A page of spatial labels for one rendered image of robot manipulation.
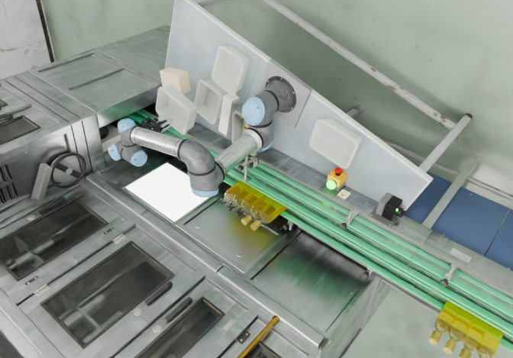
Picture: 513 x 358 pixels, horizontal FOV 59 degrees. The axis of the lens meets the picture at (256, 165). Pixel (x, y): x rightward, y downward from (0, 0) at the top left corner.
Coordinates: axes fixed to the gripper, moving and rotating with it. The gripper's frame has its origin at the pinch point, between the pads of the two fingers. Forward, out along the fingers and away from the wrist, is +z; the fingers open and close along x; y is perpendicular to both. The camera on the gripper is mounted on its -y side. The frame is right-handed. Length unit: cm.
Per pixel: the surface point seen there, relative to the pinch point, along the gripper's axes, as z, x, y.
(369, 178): 37, -12, -93
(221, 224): -8, 33, -48
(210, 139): 25.0, 27.5, -5.4
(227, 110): 29.6, 2.4, -10.8
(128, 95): 8, 21, 46
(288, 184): 18, 5, -64
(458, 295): 18, -8, -152
